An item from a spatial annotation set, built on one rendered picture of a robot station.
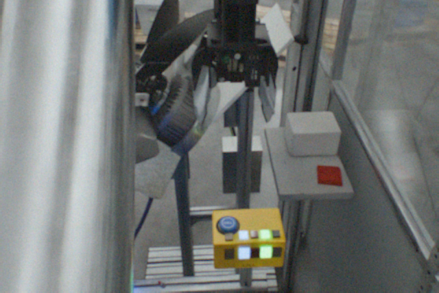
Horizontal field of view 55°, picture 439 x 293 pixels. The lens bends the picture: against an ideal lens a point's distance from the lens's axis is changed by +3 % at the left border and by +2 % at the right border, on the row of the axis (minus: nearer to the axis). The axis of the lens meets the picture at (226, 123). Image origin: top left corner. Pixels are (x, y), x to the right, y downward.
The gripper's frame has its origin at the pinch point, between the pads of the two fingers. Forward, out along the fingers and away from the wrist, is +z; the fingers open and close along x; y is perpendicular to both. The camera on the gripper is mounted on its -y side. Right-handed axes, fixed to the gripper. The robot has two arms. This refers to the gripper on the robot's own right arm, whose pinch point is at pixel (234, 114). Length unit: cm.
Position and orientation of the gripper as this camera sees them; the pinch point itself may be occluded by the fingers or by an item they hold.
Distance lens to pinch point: 58.1
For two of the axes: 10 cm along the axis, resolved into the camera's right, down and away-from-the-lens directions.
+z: 0.0, 8.1, 5.9
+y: 0.5, 5.8, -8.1
